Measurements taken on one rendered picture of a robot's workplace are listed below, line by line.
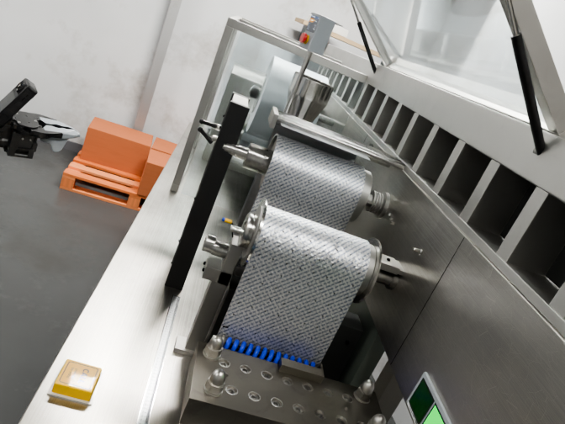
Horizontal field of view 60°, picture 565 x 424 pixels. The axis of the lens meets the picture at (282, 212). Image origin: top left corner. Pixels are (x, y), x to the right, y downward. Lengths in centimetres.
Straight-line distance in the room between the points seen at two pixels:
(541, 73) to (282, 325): 66
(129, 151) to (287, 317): 326
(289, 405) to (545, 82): 70
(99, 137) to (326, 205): 314
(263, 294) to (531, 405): 53
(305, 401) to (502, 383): 40
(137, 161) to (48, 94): 97
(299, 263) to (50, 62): 384
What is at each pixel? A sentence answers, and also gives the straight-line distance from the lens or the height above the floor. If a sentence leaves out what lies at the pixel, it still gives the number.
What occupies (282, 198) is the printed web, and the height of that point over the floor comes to 128.
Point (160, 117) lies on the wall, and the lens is 458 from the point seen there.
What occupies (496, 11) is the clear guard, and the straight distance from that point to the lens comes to 90.
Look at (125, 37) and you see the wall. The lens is 449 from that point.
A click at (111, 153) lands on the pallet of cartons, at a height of 25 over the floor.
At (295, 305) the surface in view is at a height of 115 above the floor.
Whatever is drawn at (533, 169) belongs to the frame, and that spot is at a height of 160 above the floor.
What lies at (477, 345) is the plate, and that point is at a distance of 83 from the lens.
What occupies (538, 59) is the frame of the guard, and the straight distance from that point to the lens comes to 85.
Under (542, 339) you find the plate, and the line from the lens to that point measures 73.
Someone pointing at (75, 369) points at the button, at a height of 92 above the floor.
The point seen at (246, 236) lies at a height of 125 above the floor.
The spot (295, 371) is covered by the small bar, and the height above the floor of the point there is 104.
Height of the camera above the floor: 164
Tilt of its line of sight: 19 degrees down
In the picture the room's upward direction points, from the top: 23 degrees clockwise
